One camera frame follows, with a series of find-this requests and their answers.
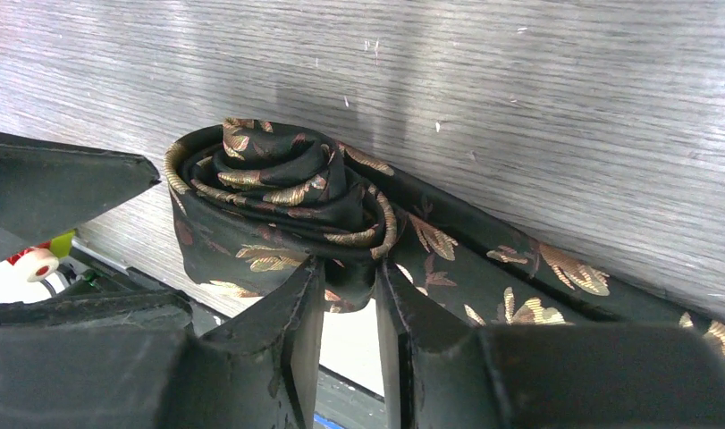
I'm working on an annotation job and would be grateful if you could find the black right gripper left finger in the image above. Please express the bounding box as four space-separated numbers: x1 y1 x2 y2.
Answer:
0 257 324 428

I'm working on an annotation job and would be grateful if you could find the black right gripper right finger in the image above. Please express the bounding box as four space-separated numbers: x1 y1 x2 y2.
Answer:
375 264 725 428

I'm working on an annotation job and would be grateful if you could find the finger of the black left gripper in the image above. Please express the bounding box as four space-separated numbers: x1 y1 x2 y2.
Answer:
0 290 194 332
0 132 160 262

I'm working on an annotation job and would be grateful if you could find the black gold floral tie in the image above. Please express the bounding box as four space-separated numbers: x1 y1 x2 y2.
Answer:
164 118 725 363

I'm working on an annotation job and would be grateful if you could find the small red toy car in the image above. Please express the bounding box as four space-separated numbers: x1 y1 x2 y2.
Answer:
6 230 76 282

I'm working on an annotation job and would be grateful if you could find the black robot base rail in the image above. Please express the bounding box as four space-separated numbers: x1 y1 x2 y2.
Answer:
60 248 388 429

